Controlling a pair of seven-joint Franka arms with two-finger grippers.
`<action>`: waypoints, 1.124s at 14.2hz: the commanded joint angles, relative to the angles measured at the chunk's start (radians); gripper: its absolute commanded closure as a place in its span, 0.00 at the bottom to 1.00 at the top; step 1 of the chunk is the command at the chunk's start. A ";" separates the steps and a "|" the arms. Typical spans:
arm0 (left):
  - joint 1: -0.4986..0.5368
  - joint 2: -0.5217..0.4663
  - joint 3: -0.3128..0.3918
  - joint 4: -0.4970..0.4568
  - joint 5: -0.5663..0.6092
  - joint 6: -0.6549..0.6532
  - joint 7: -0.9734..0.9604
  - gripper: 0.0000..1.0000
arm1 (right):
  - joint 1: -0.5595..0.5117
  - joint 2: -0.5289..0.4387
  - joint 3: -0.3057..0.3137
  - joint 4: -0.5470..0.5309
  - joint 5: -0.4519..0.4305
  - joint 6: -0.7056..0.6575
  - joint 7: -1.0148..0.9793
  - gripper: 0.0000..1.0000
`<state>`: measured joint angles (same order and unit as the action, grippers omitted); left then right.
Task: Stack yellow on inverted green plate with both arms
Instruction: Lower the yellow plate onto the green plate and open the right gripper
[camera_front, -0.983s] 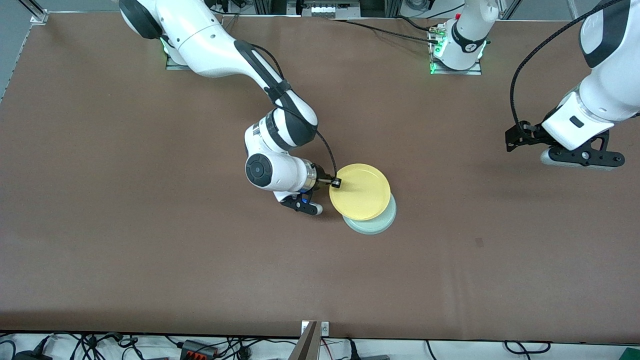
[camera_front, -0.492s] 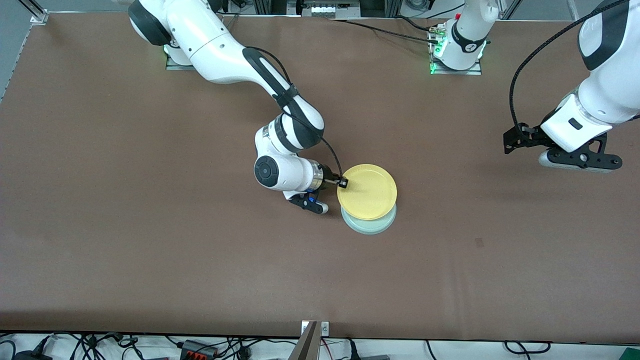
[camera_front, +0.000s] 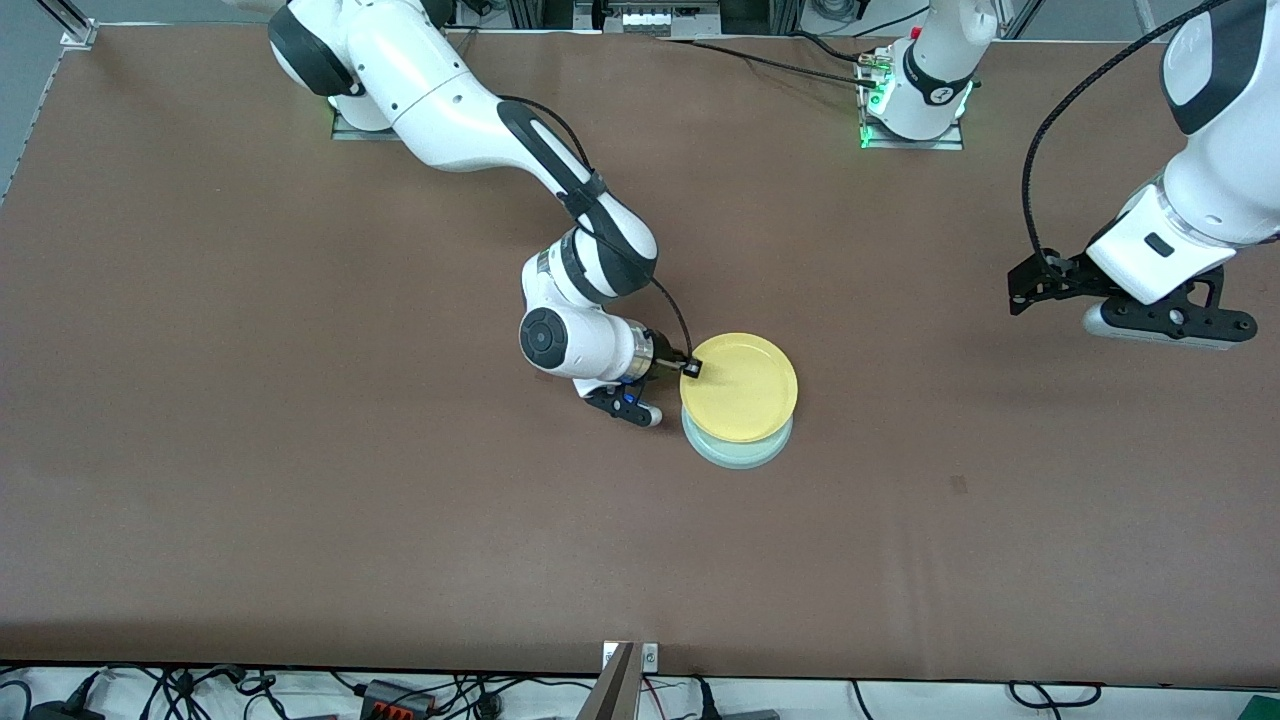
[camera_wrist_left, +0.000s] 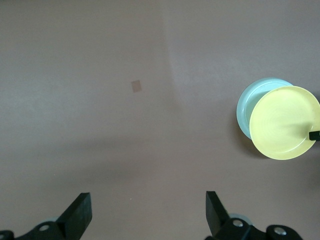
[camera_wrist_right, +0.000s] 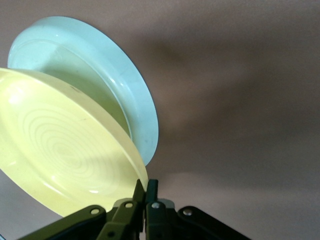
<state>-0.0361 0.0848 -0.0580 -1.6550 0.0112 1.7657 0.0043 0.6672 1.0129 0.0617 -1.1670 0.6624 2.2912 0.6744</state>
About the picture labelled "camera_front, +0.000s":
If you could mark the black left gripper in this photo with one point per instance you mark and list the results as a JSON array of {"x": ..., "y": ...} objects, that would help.
[{"x": 1062, "y": 279}]

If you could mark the black camera bracket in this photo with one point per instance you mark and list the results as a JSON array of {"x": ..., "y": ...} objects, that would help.
[
  {"x": 605, "y": 400},
  {"x": 1150, "y": 315}
]

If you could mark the small metal edge bracket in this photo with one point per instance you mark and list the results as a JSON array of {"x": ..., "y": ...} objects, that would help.
[{"x": 650, "y": 657}]

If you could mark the pale green plastic plate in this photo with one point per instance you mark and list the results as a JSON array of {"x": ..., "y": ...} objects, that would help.
[{"x": 740, "y": 456}]

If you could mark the black left camera bracket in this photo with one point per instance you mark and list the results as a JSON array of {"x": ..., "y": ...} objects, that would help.
[{"x": 1150, "y": 315}]

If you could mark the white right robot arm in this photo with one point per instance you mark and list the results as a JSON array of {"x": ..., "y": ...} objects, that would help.
[{"x": 440, "y": 110}]

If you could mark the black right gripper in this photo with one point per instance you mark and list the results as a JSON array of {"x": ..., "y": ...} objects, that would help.
[{"x": 668, "y": 359}]

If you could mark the black right camera bracket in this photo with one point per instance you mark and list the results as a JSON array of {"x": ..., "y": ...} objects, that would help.
[{"x": 605, "y": 400}]

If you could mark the black box with red switches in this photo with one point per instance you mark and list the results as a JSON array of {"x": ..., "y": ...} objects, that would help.
[{"x": 398, "y": 697}]

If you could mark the dark green board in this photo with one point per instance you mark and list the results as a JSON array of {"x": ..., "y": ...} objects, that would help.
[{"x": 1262, "y": 712}]

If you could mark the white device with sockets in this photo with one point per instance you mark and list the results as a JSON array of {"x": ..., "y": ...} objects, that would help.
[{"x": 660, "y": 20}]

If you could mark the aluminium table corner bracket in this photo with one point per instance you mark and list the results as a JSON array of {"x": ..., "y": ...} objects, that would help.
[{"x": 78, "y": 36}]

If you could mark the grey brown camera post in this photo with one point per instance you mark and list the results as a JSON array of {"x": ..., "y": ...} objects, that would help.
[{"x": 612, "y": 690}]

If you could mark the yellow plastic plate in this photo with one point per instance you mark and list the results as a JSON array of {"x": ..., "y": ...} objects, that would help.
[{"x": 745, "y": 390}]

